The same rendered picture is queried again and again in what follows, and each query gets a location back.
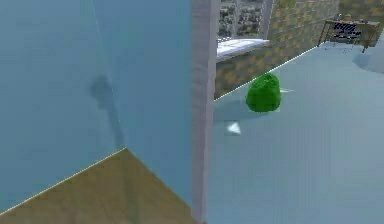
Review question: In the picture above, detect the window with white sill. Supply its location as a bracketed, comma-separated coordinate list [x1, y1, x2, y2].
[216, 0, 275, 63]

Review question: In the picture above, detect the brown wooden table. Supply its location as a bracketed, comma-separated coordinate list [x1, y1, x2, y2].
[317, 18, 381, 54]

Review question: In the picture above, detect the green round beanbag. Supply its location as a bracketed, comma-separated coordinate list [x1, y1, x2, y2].
[245, 72, 282, 114]

